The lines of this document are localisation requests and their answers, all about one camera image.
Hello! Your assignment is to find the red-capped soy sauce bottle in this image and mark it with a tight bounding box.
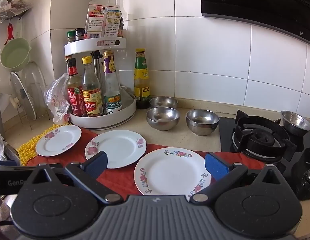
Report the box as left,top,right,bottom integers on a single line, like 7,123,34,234
66,57,86,117

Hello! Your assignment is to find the yellow bobble mat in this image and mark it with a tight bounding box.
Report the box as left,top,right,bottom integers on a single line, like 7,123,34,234
17,124,73,166

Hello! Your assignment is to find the yellow-capped vinegar bottle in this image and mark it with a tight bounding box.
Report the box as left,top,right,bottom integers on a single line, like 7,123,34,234
81,56,104,117

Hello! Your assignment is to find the plastic bag of dried goods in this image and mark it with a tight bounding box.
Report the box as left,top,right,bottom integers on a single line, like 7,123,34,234
0,0,29,22

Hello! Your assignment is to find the scalloped floral white plate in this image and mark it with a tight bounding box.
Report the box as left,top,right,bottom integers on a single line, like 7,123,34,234
85,130,147,169

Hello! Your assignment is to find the green yellow label sauce bottle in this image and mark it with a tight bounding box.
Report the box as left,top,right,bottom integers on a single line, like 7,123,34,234
133,48,151,110

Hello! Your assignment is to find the white-rimmed pot lid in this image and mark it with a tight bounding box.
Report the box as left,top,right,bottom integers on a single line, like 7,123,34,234
10,71,37,120

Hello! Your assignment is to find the large floral white plate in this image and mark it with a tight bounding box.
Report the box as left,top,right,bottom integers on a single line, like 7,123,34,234
134,147,212,196

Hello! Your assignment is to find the glass pot lid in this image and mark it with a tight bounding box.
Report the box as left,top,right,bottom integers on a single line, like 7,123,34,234
22,60,50,119

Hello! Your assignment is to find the red cloth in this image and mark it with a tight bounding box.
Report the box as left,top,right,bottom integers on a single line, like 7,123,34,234
26,127,266,196

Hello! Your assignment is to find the black glass gas stove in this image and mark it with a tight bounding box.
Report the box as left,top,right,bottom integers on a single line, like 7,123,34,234
219,110,310,201

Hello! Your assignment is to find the black burner grate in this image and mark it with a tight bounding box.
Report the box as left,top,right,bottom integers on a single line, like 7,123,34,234
230,109,297,165

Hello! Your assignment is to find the pink seasoning packet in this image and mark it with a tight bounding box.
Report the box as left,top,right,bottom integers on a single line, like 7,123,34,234
85,4,106,40

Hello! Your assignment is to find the red fish ornament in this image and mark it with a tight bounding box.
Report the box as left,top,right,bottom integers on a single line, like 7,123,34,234
5,22,14,45

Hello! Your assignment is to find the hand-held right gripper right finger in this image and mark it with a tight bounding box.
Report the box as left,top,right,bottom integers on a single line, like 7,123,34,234
190,153,287,204

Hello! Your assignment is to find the green handled bowl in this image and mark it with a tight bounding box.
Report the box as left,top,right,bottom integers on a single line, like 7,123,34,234
0,37,32,72

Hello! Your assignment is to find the wire lid rack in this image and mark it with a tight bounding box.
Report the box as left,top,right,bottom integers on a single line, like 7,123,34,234
0,92,51,131

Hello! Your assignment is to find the yellow white seasoning packet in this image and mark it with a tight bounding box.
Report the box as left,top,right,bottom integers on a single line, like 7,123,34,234
103,5,123,38

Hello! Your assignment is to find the black range hood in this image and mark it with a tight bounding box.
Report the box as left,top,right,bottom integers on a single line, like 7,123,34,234
199,0,310,43

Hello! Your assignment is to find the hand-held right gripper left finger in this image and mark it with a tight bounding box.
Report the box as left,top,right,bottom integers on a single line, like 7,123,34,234
27,151,123,205

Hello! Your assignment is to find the green instant noodle cup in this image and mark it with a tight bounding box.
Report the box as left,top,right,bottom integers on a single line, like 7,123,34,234
103,51,122,115

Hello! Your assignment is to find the black stove knob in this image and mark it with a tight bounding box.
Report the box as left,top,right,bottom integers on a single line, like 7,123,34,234
295,165,310,197

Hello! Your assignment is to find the white plastic tub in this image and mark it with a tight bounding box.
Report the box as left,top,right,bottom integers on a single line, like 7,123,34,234
64,37,137,130

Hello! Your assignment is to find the clear plastic bag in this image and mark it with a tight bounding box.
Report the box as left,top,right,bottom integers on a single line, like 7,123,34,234
44,73,71,125

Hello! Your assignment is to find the small floral white plate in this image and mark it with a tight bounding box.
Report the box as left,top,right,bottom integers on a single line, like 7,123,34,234
35,125,82,157

